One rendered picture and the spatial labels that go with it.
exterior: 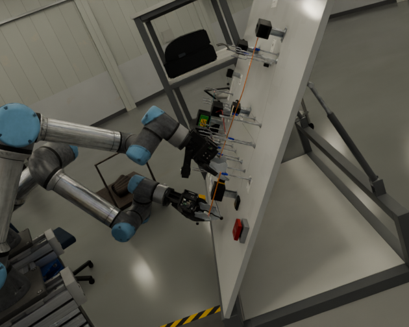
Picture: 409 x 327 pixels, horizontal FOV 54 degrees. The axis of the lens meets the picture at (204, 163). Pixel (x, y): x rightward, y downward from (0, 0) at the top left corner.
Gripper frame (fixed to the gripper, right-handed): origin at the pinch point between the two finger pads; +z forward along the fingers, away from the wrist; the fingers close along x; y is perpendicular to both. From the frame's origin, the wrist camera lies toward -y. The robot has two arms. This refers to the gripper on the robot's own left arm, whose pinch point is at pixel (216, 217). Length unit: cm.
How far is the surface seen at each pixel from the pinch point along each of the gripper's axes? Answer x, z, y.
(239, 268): -18.4, 15.1, 20.6
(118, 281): -24, -84, -206
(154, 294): -23, -44, -173
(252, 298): -21.6, 22.1, -3.1
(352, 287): -9, 50, 11
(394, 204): 17, 52, 25
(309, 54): 29, 14, 64
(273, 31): 51, 0, 45
